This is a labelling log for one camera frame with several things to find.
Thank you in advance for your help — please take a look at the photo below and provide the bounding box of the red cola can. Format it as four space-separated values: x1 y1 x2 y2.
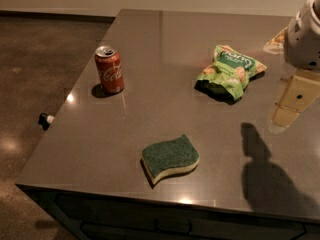
95 45 124 94

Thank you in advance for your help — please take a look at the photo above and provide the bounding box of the green rice chip bag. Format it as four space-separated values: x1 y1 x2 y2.
195 45 267 102

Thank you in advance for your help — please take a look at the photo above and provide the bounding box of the dark cabinet drawer front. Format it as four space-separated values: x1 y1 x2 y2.
24 187 320 240

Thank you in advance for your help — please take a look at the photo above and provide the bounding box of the small black white floor object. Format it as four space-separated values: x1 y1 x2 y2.
38 113 55 130

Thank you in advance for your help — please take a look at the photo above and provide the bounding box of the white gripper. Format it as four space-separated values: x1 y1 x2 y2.
263 0 320 128

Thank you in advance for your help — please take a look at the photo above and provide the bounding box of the green and yellow sponge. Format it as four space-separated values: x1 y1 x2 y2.
142 134 200 185

